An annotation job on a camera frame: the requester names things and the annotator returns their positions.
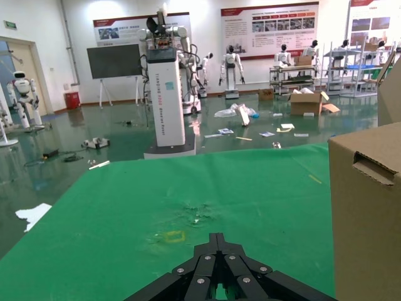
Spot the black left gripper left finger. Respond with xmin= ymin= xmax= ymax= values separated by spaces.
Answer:
xmin=125 ymin=233 xmax=221 ymax=301

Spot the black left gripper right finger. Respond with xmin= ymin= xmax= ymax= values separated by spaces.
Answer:
xmin=217 ymin=233 xmax=338 ymax=301

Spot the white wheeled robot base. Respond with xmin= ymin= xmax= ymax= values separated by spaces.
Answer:
xmin=182 ymin=93 xmax=202 ymax=116

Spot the closed brown cardboard box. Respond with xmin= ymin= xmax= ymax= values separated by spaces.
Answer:
xmin=328 ymin=121 xmax=401 ymax=301

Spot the open cardboard box with foam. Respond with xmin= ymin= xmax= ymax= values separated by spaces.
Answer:
xmin=288 ymin=88 xmax=331 ymax=117

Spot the green table cloth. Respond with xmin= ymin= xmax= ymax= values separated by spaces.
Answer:
xmin=0 ymin=143 xmax=338 ymax=301

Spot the white stick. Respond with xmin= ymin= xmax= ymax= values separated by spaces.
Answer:
xmin=88 ymin=160 xmax=112 ymax=171

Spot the upright cardboard piece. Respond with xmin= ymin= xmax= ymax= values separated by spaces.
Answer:
xmin=237 ymin=104 xmax=251 ymax=127

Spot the white device on floor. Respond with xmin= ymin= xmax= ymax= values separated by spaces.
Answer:
xmin=81 ymin=136 xmax=111 ymax=151

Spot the clear plastic bag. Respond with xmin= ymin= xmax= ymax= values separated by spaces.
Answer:
xmin=214 ymin=103 xmax=259 ymax=120

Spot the white paper scrap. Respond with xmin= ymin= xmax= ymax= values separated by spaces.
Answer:
xmin=14 ymin=202 xmax=53 ymax=233

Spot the tall white wheeled robot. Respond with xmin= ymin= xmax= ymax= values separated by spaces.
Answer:
xmin=137 ymin=2 xmax=198 ymax=161

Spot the metal workbench rack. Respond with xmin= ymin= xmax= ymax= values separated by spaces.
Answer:
xmin=269 ymin=63 xmax=318 ymax=96

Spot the red bin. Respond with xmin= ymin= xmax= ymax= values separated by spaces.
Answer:
xmin=64 ymin=91 xmax=81 ymax=110

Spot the white humanoid robot black head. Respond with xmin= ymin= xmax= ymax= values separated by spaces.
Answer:
xmin=197 ymin=52 xmax=215 ymax=99
xmin=274 ymin=43 xmax=293 ymax=68
xmin=301 ymin=39 xmax=321 ymax=79
xmin=375 ymin=38 xmax=388 ymax=64
xmin=218 ymin=45 xmax=246 ymax=100
xmin=333 ymin=38 xmax=350 ymax=68

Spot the black display on stand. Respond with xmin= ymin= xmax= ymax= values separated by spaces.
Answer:
xmin=86 ymin=43 xmax=142 ymax=109

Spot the metal shelving rack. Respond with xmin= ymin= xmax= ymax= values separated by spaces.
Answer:
xmin=321 ymin=41 xmax=378 ymax=98

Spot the beige door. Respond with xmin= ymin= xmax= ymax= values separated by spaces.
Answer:
xmin=0 ymin=35 xmax=48 ymax=117

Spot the black floor cable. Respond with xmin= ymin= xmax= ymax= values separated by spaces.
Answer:
xmin=24 ymin=149 xmax=86 ymax=168

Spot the large red-header wall poster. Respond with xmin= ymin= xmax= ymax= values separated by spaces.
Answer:
xmin=220 ymin=1 xmax=320 ymax=61

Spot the grey wall pipe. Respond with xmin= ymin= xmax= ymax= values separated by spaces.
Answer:
xmin=59 ymin=0 xmax=81 ymax=87

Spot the small wall poster board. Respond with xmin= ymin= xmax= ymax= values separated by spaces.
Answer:
xmin=93 ymin=12 xmax=192 ymax=48

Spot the wall poster with photos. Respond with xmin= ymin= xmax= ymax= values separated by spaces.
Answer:
xmin=345 ymin=0 xmax=401 ymax=48

